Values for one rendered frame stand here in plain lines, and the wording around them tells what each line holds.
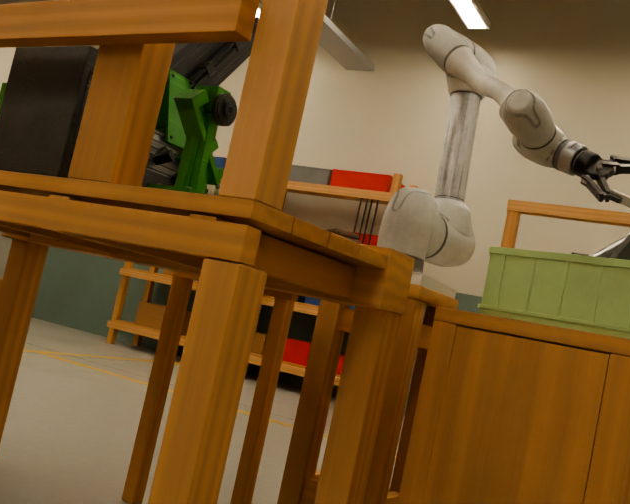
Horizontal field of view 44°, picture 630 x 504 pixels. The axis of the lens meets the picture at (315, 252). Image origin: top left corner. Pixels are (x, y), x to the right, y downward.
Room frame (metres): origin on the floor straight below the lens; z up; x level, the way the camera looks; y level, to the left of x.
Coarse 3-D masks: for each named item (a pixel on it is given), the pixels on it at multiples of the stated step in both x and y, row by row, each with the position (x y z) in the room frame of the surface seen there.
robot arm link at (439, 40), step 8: (440, 24) 2.46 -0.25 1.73; (432, 32) 2.44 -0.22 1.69; (440, 32) 2.42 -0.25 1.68; (448, 32) 2.41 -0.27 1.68; (456, 32) 2.45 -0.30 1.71; (424, 40) 2.47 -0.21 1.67; (432, 40) 2.43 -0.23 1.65; (440, 40) 2.40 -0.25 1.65; (448, 40) 2.38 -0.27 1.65; (456, 40) 2.38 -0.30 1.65; (464, 40) 2.42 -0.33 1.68; (432, 48) 2.43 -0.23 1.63; (440, 48) 2.39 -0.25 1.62; (448, 48) 2.37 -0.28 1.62; (472, 48) 2.45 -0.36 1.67; (432, 56) 2.44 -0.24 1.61; (440, 56) 2.40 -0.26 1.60; (440, 64) 2.42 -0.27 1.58
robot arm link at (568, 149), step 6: (564, 144) 2.06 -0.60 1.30; (570, 144) 2.05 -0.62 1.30; (576, 144) 2.05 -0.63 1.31; (582, 144) 2.06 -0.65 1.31; (558, 150) 2.06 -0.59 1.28; (564, 150) 2.05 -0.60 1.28; (570, 150) 2.04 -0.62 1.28; (576, 150) 2.03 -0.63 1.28; (582, 150) 2.05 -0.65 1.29; (558, 156) 2.06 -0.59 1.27; (564, 156) 2.05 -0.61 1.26; (570, 156) 2.04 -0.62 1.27; (576, 156) 2.04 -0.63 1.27; (558, 162) 2.07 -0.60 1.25; (564, 162) 2.05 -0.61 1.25; (570, 162) 2.04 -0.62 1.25; (558, 168) 2.09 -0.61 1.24; (564, 168) 2.06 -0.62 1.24; (570, 168) 2.06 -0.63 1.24; (570, 174) 2.07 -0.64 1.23
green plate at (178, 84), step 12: (168, 84) 2.05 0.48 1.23; (180, 84) 2.08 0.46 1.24; (192, 84) 2.13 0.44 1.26; (168, 96) 2.04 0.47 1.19; (168, 108) 2.04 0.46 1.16; (168, 120) 2.03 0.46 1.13; (180, 120) 2.07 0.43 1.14; (168, 132) 2.03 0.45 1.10; (180, 132) 2.07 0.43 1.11; (180, 144) 2.07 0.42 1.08
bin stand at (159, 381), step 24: (168, 312) 2.55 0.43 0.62; (288, 312) 2.56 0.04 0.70; (168, 336) 2.53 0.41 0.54; (168, 360) 2.54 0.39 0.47; (264, 360) 2.56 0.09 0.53; (168, 384) 2.57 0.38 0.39; (264, 384) 2.55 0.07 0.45; (144, 408) 2.55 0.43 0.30; (264, 408) 2.55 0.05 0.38; (144, 432) 2.54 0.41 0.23; (264, 432) 2.57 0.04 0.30; (144, 456) 2.54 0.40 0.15; (144, 480) 2.56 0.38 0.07; (240, 480) 2.56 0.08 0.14
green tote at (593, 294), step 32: (512, 256) 1.85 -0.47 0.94; (544, 256) 1.79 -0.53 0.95; (576, 256) 1.73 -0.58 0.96; (512, 288) 1.84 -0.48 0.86; (544, 288) 1.78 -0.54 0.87; (576, 288) 1.73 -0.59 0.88; (608, 288) 1.68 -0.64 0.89; (544, 320) 1.77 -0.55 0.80; (576, 320) 1.72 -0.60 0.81; (608, 320) 1.67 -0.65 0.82
